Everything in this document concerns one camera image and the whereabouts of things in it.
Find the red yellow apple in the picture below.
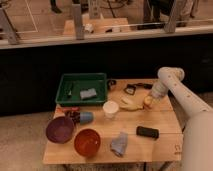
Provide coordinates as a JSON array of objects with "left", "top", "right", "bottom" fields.
[{"left": 143, "top": 96, "right": 153, "bottom": 107}]

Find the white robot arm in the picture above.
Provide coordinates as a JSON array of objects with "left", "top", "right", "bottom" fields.
[{"left": 143, "top": 67, "right": 213, "bottom": 171}]

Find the white paper cup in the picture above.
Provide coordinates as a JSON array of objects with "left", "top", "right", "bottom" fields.
[{"left": 103, "top": 101, "right": 119, "bottom": 119}]

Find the small metal cup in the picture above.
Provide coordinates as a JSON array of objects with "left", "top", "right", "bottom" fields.
[{"left": 107, "top": 79, "right": 117, "bottom": 90}]

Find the blue plastic cup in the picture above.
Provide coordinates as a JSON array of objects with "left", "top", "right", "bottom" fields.
[{"left": 80, "top": 112, "right": 94, "bottom": 124}]

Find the yellow banana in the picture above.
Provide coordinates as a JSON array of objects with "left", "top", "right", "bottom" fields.
[{"left": 121, "top": 97, "right": 143, "bottom": 111}]

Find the black rectangular remote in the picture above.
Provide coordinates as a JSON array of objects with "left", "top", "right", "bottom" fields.
[{"left": 136, "top": 126, "right": 159, "bottom": 139}]

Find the blue crumpled cloth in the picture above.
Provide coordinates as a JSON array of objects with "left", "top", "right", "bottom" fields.
[{"left": 110, "top": 132, "right": 128, "bottom": 157}]

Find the grey blue sponge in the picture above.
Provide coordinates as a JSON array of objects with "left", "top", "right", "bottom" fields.
[{"left": 80, "top": 88, "right": 97, "bottom": 100}]

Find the orange bowl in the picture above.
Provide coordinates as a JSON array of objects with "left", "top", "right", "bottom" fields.
[{"left": 74, "top": 129, "right": 101, "bottom": 157}]

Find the green plastic tray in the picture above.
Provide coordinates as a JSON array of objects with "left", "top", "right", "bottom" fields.
[{"left": 55, "top": 73, "right": 108, "bottom": 106}]

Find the dark marker in tray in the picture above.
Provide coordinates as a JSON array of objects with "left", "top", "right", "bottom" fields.
[{"left": 67, "top": 83, "right": 74, "bottom": 98}]

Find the wooden table in background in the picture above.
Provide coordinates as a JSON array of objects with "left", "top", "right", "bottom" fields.
[{"left": 63, "top": 18, "right": 131, "bottom": 36}]

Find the purple bowl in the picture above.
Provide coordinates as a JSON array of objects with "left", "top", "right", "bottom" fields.
[{"left": 46, "top": 116, "right": 75, "bottom": 144}]

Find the black handled peeler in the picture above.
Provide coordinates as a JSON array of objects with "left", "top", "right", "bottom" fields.
[{"left": 124, "top": 83, "right": 152, "bottom": 95}]

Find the orange handled tool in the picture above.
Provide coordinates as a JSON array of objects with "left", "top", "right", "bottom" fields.
[{"left": 57, "top": 107, "right": 80, "bottom": 113}]

